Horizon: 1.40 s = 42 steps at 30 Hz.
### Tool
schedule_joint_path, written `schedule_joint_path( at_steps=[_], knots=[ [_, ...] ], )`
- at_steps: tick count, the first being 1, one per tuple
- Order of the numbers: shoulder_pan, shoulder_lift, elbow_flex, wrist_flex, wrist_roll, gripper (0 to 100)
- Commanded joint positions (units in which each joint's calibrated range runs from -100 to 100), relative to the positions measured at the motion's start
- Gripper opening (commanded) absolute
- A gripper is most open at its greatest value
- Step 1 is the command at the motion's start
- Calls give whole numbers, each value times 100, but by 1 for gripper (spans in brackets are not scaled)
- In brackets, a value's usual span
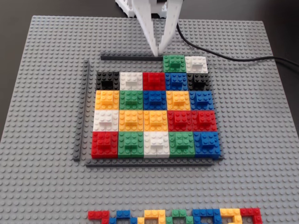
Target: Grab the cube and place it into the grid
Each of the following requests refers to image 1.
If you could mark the blue brick letter R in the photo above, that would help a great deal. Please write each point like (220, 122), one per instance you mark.
(205, 212)

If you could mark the blue brick cube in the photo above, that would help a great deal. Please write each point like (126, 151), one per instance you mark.
(176, 81)
(154, 100)
(201, 100)
(206, 144)

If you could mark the black brick cube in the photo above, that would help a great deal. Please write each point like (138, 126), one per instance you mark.
(199, 82)
(107, 81)

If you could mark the white brick cube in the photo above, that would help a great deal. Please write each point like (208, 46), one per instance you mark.
(196, 64)
(130, 81)
(156, 144)
(105, 121)

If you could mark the red brick cube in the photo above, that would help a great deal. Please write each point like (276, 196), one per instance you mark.
(180, 121)
(154, 81)
(104, 144)
(204, 121)

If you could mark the blue brick letter o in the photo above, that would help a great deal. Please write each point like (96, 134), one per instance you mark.
(122, 214)

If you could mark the grey studded baseplate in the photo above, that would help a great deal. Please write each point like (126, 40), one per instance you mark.
(46, 70)

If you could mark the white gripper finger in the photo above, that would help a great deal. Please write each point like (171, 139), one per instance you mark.
(169, 25)
(147, 21)

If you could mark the red brick letter t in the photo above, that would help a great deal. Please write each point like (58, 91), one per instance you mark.
(98, 214)

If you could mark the red brick letter L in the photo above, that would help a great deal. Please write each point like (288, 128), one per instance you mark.
(250, 212)

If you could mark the green brick cube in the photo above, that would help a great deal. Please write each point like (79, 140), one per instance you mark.
(174, 64)
(130, 144)
(130, 100)
(181, 144)

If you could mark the yellow brick letter e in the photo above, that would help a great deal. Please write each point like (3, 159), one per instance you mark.
(230, 212)

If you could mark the dark grey brick strip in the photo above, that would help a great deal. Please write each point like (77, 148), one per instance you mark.
(149, 163)
(130, 56)
(81, 109)

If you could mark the yellow brick letter b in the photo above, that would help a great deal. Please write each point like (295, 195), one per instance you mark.
(151, 213)

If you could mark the yellow brick cube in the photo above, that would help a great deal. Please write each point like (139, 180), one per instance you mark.
(178, 100)
(155, 121)
(130, 121)
(107, 100)

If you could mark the green brick letter o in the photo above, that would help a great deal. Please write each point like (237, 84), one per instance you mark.
(178, 212)

